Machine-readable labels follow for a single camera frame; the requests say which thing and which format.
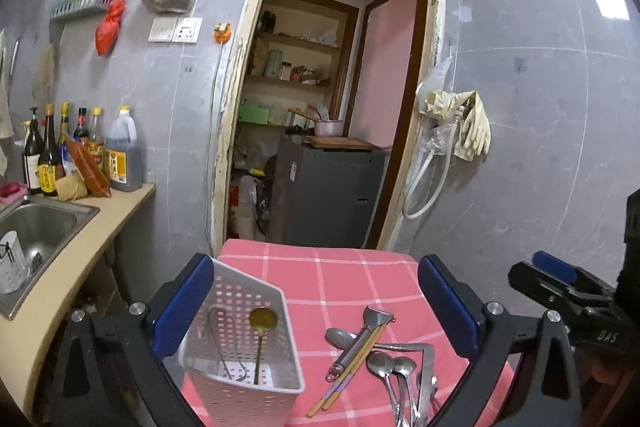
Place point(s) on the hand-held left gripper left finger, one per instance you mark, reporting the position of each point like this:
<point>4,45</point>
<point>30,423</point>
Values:
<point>182,307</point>

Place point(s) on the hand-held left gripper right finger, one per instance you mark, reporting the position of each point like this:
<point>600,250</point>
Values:
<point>445,307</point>

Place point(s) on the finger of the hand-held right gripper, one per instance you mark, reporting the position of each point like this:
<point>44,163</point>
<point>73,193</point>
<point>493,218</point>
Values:
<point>550,287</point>
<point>552,263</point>

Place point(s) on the white perforated utensil basket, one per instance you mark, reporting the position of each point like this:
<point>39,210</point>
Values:
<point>240,302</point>

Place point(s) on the stainless steel spoon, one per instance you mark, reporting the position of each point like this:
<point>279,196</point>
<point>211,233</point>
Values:
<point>339,338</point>
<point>380,364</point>
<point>404,367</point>

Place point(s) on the thin metal tongs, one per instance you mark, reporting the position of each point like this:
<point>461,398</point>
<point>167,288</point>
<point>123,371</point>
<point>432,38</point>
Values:
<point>220,342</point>

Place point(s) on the flat stainless steel tongs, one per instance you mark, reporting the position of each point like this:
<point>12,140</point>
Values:
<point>427,372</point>

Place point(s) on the stainless steel peeler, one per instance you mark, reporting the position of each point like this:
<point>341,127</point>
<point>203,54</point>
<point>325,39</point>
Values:
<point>374,318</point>

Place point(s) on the brass spoon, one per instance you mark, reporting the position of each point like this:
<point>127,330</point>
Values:
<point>263,320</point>

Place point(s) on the wooden chopstick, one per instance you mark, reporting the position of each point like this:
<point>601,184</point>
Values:
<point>357,369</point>
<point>345,377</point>

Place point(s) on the clear plastic container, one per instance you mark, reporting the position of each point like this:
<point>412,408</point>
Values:
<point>247,207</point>

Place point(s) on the beige kitchen counter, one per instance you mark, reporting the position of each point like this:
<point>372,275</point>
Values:
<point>110,212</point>

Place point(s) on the pink checkered tablecloth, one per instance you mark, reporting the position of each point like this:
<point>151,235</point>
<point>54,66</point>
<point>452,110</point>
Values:
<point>320,272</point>

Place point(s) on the stainless steel sink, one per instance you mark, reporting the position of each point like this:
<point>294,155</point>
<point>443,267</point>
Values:
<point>50,227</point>

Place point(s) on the cream rubber glove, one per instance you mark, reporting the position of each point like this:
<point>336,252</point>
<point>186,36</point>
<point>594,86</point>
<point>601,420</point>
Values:
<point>437,103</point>
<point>475,127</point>

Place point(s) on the large oil jug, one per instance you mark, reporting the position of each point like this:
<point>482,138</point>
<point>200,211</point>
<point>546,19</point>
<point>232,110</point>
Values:
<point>124,157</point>

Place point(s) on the grey appliance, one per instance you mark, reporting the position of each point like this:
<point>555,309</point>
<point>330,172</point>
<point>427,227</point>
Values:
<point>325,197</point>

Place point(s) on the tan wrapped bundle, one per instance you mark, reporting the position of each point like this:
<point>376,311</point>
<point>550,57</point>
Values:
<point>71,188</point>

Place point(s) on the orange sauce packet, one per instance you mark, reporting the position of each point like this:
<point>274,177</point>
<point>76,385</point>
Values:
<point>87,169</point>

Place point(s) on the yellow cap sauce bottle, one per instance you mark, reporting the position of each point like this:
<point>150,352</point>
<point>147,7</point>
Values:
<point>96,142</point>

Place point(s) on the dark sauce bottle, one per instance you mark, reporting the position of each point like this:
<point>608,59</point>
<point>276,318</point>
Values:
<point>48,167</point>

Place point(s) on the wooden cutting board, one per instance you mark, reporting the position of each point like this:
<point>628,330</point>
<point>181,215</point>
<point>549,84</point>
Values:
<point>340,143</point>

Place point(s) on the green box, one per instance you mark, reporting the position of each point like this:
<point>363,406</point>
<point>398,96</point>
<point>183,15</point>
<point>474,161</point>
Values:
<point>252,114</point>

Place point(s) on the red cap dark bottle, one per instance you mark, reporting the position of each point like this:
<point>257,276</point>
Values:
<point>81,127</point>

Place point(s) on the wooden spatula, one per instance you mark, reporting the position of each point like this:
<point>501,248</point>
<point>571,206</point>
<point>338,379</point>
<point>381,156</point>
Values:
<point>300,113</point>

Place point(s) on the green jar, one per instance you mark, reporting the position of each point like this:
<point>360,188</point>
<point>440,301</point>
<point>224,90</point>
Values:
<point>273,64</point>

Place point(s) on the red plastic bag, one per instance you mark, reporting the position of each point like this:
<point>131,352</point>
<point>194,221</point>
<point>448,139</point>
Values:
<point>109,29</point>

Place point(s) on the wooden shelf unit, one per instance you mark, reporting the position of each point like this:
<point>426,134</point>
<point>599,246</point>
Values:
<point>300,43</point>

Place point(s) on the hanging metal knife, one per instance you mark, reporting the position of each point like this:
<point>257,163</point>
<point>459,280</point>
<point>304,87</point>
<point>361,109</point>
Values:
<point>13,62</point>

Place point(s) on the white wall socket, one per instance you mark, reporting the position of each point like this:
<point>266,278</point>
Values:
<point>188,31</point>

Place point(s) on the orange wall hook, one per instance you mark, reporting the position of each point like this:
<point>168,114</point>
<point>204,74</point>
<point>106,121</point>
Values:
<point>222,33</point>

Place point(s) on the white wall switch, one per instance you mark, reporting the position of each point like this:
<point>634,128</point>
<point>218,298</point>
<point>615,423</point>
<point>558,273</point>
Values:
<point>161,30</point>

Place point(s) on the worn door frame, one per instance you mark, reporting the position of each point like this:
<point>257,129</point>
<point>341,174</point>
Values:
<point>250,7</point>

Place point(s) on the metal wall rack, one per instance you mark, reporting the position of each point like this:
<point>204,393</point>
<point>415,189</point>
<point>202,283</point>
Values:
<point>80,6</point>

